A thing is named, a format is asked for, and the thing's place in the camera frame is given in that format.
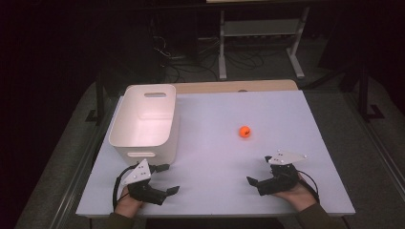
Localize person's right hand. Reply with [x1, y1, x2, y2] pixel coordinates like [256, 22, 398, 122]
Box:
[272, 172, 318, 213]

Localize black metal stand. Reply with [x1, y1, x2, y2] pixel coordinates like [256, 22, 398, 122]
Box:
[85, 68, 109, 126]
[356, 61, 386, 122]

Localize white metal stand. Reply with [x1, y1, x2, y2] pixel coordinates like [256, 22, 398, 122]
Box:
[205, 0, 311, 81]

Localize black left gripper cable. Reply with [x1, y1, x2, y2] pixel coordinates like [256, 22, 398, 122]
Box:
[112, 163, 139, 212]

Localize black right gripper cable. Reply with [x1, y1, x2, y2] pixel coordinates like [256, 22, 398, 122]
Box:
[297, 169, 321, 205]

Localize black floor cables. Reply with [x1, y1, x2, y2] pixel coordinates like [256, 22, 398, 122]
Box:
[151, 33, 288, 84]

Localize white plastic storage bin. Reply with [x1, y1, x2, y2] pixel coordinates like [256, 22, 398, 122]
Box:
[108, 83, 181, 167]

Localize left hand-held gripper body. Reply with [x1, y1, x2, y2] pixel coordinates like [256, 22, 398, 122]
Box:
[120, 158, 167, 206]

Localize person's left hand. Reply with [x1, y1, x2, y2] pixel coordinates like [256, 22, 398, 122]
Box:
[114, 185, 145, 219]

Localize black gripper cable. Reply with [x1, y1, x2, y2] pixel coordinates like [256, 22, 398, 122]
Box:
[112, 163, 139, 212]
[297, 169, 321, 205]

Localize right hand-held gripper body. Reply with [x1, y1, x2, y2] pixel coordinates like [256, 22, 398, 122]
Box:
[256, 149, 309, 197]

